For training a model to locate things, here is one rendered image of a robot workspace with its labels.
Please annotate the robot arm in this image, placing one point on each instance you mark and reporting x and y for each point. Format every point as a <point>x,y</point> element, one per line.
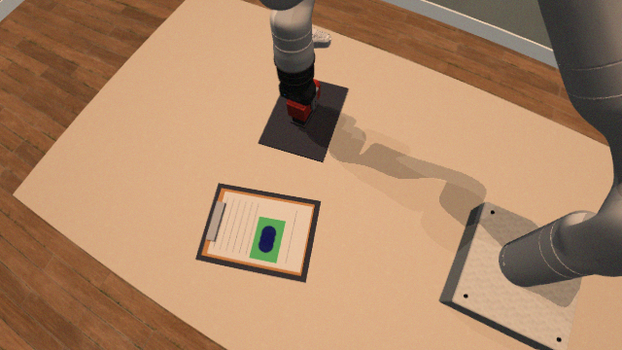
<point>586,38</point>

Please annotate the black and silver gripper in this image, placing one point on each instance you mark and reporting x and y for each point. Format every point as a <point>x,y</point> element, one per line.
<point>295,70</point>

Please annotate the dark blue ink stamp mark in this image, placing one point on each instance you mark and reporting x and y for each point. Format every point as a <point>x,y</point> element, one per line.
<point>265,249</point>
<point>266,242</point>
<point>268,233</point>

